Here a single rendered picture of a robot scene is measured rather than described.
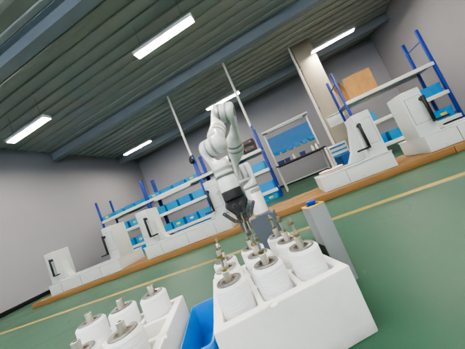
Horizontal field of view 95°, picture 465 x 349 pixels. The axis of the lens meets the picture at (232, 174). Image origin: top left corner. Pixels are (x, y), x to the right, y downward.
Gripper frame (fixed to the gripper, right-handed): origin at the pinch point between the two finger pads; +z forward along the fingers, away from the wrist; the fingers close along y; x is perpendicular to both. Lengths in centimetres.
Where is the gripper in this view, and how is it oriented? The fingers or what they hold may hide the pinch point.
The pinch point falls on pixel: (245, 226)
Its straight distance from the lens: 77.5
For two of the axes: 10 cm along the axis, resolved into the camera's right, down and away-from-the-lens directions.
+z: 3.8, 9.2, -0.9
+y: 9.1, -3.6, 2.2
